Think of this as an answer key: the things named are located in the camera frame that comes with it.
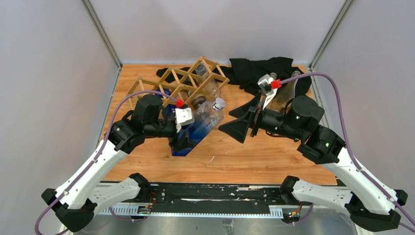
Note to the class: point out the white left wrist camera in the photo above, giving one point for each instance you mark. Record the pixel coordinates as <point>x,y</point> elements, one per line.
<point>183,117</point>

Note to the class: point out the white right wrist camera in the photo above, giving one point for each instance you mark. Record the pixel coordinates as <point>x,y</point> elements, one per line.
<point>270,95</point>

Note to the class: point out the clear bottle with black label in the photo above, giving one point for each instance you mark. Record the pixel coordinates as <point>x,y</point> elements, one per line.
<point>273,76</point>

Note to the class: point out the small clear glass bottle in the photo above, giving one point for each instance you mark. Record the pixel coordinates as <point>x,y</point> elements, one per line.
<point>211,86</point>

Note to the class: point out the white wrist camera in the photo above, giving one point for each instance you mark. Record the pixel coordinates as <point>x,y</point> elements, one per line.
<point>183,117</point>
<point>270,95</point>

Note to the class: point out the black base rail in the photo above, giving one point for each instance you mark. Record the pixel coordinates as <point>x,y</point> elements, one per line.
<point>214,200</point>

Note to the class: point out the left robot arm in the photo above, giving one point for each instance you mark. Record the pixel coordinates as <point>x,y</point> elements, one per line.
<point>77,201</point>

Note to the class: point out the black cloth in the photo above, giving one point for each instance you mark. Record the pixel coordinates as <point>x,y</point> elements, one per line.
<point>245,73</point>

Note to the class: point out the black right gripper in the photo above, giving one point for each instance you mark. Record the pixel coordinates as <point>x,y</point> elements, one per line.
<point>250,112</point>

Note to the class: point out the dark brown wine bottle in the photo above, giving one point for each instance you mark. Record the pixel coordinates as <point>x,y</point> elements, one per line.
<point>198,101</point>

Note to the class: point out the wooden lattice wine rack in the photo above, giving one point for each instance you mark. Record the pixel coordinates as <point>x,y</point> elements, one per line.
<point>183,84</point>

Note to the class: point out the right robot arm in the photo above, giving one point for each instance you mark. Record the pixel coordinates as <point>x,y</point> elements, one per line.
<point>366,201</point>

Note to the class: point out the clear bottle with silver label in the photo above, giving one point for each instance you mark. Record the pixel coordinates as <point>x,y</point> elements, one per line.
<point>283,95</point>

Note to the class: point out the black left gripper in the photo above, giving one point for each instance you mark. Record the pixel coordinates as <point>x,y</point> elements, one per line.
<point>179,143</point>

